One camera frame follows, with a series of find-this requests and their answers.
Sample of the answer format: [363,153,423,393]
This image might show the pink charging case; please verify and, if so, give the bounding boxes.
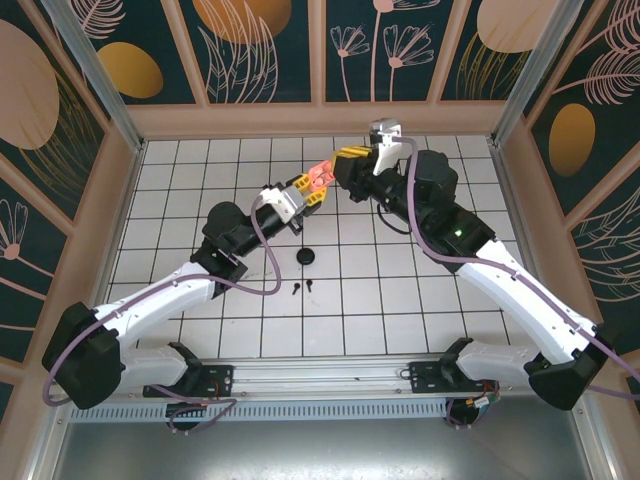
[307,158,337,192]

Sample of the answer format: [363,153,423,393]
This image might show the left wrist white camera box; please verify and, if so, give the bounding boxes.
[258,183,307,225]

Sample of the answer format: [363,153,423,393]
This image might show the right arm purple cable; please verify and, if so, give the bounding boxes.
[392,134,640,431]

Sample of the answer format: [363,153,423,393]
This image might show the aluminium corner post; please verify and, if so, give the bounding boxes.
[39,0,147,154]
[488,0,572,147]

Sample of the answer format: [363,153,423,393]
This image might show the aluminium side rail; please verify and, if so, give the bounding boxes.
[488,143,570,357]

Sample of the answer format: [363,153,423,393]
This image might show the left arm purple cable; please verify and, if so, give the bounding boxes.
[43,197,282,436]

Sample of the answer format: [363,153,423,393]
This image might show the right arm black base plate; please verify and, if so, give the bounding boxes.
[408,360,501,396]

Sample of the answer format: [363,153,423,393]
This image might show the slotted grey cable duct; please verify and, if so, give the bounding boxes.
[66,402,450,422]

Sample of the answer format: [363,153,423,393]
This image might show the left aluminium corner post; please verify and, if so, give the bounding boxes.
[39,0,147,154]

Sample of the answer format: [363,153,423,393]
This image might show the aluminium mounting rail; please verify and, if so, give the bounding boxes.
[47,353,594,401]

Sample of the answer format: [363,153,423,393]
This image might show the right aluminium corner post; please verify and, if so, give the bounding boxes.
[488,0,572,147]

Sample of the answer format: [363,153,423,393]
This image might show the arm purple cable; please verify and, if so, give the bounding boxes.
[43,197,282,436]
[392,134,640,431]

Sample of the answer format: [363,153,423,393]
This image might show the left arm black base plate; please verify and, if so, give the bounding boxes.
[143,363,236,399]

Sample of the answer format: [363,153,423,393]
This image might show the small green controller board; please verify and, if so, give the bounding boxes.
[467,391,502,417]

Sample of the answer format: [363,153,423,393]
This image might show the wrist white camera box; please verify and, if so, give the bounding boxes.
[367,117,404,177]
[258,183,307,225]

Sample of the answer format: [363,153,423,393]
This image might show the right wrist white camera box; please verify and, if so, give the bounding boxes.
[367,117,404,177]

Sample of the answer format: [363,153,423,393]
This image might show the grey metal sheet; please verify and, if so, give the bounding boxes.
[47,394,601,480]

